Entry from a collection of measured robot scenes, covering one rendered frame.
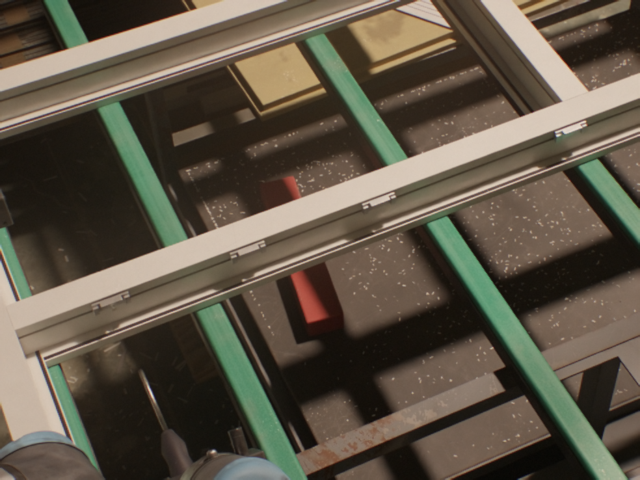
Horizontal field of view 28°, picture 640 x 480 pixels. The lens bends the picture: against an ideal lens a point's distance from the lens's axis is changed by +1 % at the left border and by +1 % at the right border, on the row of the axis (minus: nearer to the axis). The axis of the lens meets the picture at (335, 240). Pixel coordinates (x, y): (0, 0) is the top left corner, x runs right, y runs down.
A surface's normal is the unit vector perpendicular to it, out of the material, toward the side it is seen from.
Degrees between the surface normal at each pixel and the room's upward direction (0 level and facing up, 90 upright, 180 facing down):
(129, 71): 90
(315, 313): 0
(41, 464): 36
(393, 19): 0
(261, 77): 0
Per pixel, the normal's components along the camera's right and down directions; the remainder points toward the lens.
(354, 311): -0.04, -0.63
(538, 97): -0.91, 0.34
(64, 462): 0.39, -0.84
